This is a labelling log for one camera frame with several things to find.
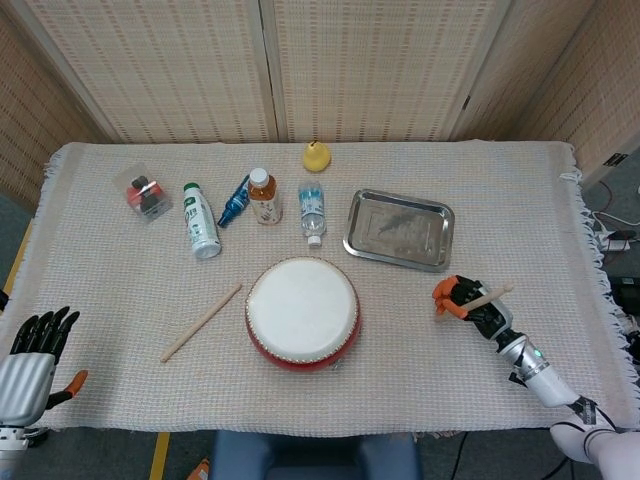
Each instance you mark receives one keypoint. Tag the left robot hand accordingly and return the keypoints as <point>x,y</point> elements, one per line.
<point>25,385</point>

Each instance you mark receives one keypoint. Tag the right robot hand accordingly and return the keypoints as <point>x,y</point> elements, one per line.
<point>492,315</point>

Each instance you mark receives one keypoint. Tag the wooden drumstick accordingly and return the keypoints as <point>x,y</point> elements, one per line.
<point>200,324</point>
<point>487,296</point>

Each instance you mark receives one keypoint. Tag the red drum white head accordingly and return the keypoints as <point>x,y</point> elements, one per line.
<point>300,305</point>

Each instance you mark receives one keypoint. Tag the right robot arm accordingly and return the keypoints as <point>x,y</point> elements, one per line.
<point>540,375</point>

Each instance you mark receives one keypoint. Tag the rectangular metal tray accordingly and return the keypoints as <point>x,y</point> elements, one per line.
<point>400,230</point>

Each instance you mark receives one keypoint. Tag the beige woven tablecloth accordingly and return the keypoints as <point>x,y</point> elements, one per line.
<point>400,350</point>

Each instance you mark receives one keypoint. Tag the black box on floor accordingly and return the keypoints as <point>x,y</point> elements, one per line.
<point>625,295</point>

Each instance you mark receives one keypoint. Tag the orange object on floor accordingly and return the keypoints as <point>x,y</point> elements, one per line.
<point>201,470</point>

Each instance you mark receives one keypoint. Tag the clear water bottle blue label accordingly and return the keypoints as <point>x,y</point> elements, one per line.
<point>312,210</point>

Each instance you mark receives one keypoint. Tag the clear box with coffee capsules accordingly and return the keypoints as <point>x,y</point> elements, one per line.
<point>145,196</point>

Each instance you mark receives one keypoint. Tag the blue seat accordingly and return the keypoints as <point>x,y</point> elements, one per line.
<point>315,457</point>

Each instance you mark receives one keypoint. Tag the yellow pear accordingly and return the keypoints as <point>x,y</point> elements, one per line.
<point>316,159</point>

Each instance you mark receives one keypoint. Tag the white bottle green cap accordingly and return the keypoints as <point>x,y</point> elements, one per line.
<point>200,225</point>

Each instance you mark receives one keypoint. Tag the amber tea bottle white cap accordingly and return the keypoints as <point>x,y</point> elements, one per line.
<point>265,200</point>

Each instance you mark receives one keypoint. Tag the small blue bottle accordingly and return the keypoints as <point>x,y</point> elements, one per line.
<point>234,202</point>

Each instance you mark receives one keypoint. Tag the bamboo folding screen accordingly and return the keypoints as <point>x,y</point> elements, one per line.
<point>150,75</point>

